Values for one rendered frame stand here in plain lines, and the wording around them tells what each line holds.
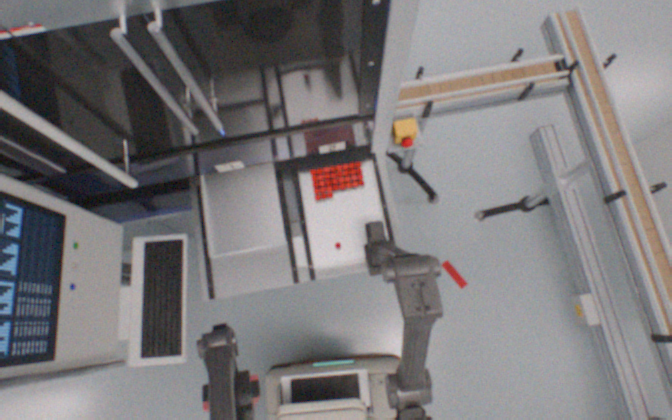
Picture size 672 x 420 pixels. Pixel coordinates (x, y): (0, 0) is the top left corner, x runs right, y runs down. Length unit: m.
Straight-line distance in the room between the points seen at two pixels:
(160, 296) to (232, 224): 0.35
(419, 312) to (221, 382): 0.43
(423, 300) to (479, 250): 1.68
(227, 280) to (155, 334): 0.31
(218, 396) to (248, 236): 0.73
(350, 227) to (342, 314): 0.93
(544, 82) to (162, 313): 1.57
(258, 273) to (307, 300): 0.89
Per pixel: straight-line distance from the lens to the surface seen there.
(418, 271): 0.95
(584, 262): 2.16
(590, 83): 1.90
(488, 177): 2.70
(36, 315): 1.44
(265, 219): 1.66
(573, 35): 2.03
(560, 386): 2.70
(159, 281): 1.78
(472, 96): 1.79
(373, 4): 0.96
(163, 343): 1.76
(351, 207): 1.64
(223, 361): 1.10
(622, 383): 2.20
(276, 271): 1.62
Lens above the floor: 2.48
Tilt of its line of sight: 75 degrees down
